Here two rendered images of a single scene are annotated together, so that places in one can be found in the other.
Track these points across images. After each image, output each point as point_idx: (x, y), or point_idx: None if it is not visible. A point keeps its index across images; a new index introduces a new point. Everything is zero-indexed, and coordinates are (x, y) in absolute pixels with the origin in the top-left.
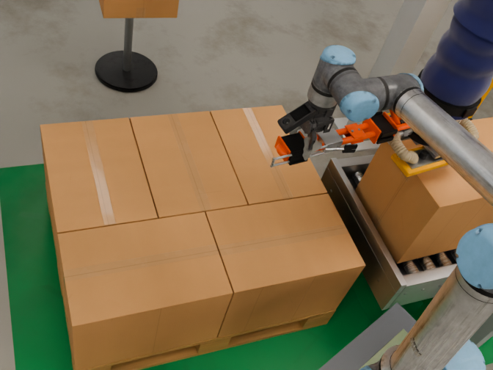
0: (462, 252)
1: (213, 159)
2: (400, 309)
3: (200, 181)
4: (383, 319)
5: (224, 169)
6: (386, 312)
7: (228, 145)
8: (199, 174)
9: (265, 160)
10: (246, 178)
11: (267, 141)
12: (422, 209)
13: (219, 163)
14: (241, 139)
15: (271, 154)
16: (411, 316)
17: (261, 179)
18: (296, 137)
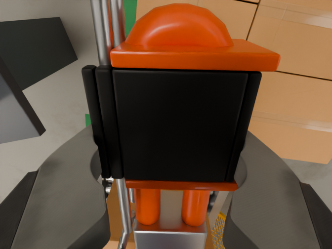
0: None
1: (317, 56)
2: (31, 134)
3: (301, 21)
4: (20, 111)
5: (296, 62)
6: (28, 119)
7: (322, 84)
8: (311, 25)
9: (278, 113)
10: (269, 81)
11: (298, 128)
12: (115, 218)
13: (308, 61)
14: (319, 103)
15: (280, 123)
16: (22, 139)
17: (259, 96)
18: (208, 156)
